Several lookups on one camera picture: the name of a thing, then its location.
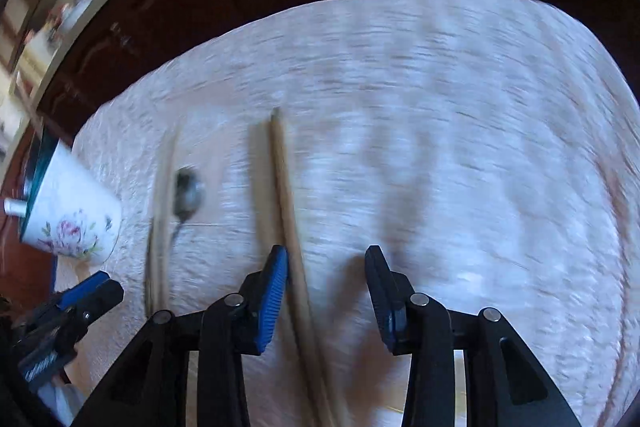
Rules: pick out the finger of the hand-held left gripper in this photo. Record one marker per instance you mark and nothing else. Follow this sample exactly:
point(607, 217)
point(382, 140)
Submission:
point(102, 297)
point(85, 286)

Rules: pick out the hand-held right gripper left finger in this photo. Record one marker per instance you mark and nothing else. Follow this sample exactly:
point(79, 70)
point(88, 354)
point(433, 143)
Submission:
point(272, 292)

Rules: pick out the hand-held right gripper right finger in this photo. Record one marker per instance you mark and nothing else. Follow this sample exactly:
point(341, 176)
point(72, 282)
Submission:
point(381, 302)

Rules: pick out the white floral cup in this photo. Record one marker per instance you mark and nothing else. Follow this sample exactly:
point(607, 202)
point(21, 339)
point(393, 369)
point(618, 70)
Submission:
point(75, 212)

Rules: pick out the metal spoon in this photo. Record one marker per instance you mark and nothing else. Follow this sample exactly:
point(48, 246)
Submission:
point(189, 194)

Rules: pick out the white quilted tablecloth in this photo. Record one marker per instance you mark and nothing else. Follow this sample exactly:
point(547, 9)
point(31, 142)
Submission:
point(425, 132)

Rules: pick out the grey countertop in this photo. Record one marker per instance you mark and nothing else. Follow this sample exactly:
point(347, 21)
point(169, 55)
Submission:
point(100, 2)

